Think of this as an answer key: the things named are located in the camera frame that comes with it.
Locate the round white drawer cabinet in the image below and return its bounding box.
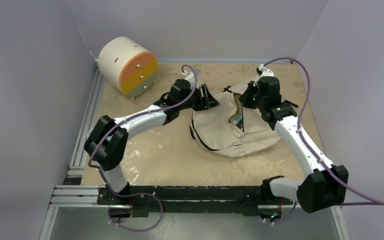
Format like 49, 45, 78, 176
97, 36, 159, 98

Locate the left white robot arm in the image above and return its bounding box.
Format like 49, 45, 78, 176
83, 79, 220, 205

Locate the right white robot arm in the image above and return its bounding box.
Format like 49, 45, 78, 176
239, 76, 349, 213

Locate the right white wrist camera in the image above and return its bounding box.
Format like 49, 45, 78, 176
256, 64, 275, 78

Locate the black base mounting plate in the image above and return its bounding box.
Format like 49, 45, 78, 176
96, 185, 292, 218

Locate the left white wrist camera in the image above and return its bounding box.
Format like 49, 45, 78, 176
182, 70, 201, 89

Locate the beige canvas backpack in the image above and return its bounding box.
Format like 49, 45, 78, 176
189, 76, 296, 158

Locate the green white glue stick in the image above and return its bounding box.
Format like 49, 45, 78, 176
233, 114, 243, 125

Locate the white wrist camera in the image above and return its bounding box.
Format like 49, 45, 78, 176
256, 64, 275, 78
182, 70, 201, 89

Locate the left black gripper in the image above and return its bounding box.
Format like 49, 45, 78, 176
178, 84, 219, 112

